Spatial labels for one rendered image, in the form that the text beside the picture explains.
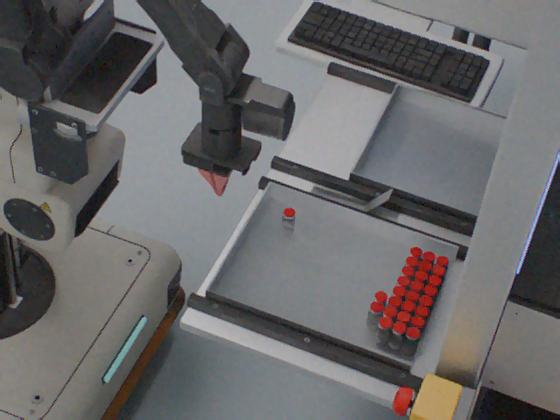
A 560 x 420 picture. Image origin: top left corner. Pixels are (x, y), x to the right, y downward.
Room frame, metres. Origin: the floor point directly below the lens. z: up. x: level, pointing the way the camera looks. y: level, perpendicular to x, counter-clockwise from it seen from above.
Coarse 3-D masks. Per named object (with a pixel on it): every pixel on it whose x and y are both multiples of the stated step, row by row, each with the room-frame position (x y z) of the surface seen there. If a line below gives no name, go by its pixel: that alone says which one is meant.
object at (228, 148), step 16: (208, 128) 1.15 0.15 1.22; (240, 128) 1.16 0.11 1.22; (192, 144) 1.16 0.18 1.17; (208, 144) 1.15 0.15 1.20; (224, 144) 1.14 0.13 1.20; (240, 144) 1.16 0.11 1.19; (256, 144) 1.18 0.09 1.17; (208, 160) 1.14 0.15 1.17; (224, 160) 1.14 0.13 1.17; (240, 160) 1.14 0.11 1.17
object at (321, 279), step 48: (288, 192) 1.34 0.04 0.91; (240, 240) 1.23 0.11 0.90; (288, 240) 1.26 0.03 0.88; (336, 240) 1.27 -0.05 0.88; (384, 240) 1.29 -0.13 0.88; (432, 240) 1.27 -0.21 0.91; (240, 288) 1.15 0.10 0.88; (288, 288) 1.16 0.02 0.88; (336, 288) 1.17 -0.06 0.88; (384, 288) 1.18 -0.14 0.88; (336, 336) 1.05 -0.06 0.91
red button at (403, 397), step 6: (402, 390) 0.90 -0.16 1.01; (408, 390) 0.90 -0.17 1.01; (396, 396) 0.89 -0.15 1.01; (402, 396) 0.89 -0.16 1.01; (408, 396) 0.89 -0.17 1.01; (396, 402) 0.89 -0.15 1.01; (402, 402) 0.88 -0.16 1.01; (408, 402) 0.89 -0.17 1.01; (396, 408) 0.88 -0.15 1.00; (402, 408) 0.88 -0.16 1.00; (402, 414) 0.88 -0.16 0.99
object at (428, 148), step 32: (416, 96) 1.64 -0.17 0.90; (384, 128) 1.56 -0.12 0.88; (416, 128) 1.57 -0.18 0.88; (448, 128) 1.58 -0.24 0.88; (480, 128) 1.60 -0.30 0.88; (384, 160) 1.48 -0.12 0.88; (416, 160) 1.49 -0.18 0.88; (448, 160) 1.50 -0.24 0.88; (480, 160) 1.51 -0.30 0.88; (384, 192) 1.39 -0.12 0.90; (416, 192) 1.41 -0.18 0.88; (448, 192) 1.42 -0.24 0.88; (480, 192) 1.43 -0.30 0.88
